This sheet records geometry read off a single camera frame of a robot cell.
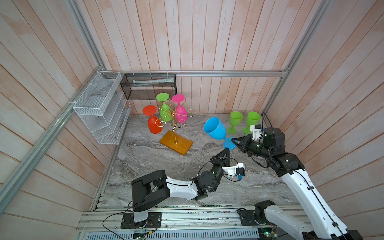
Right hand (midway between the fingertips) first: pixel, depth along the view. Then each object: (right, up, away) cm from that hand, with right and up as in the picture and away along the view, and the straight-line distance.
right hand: (231, 139), depth 70 cm
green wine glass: (+23, +12, +29) cm, 39 cm away
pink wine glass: (-25, +13, +19) cm, 34 cm away
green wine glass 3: (-34, +15, +14) cm, 39 cm away
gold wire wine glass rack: (-26, -6, +31) cm, 41 cm away
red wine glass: (-37, +7, +2) cm, 37 cm away
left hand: (-3, -5, 0) cm, 6 cm away
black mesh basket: (-50, +35, +34) cm, 70 cm away
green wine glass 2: (+11, +12, +29) cm, 33 cm away
